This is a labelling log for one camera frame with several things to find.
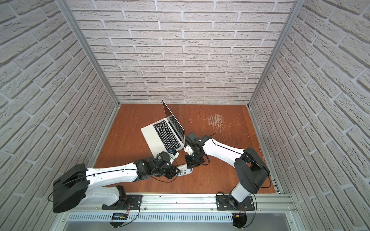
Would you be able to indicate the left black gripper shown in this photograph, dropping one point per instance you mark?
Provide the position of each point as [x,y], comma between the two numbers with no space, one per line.
[173,170]

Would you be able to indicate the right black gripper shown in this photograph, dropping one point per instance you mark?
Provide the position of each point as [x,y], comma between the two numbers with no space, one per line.
[190,159]

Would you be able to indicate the white wireless mouse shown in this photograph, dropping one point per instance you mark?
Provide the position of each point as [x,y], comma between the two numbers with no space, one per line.
[184,170]

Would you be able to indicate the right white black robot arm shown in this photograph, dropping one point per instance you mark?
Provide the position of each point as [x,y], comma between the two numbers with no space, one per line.
[251,170]

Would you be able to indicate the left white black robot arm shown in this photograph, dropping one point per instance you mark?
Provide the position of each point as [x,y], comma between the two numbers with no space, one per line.
[102,186]

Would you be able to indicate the silver open laptop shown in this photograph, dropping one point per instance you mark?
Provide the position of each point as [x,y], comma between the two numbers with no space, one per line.
[164,134]

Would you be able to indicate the left green controller board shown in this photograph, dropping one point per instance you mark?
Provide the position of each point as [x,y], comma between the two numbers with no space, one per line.
[119,217]

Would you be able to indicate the right black controller board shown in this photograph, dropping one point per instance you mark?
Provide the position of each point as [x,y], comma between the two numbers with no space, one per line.
[239,220]

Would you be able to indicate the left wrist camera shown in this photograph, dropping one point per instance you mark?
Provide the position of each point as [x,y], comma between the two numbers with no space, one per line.
[173,154]

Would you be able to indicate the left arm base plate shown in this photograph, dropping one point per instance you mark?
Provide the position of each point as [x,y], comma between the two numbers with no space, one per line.
[131,201]

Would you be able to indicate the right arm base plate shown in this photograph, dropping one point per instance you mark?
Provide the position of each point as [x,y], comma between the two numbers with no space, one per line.
[227,202]

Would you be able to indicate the aluminium front rail frame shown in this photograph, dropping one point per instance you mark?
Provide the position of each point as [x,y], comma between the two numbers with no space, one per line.
[176,207]

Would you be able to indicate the left aluminium corner post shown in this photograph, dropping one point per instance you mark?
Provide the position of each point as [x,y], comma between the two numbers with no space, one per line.
[68,14]

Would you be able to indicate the aluminium corner post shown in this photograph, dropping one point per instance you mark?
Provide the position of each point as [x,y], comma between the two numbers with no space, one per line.
[68,14]
[280,42]

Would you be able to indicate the right aluminium corner post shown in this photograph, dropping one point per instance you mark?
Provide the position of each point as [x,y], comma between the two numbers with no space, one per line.
[280,42]

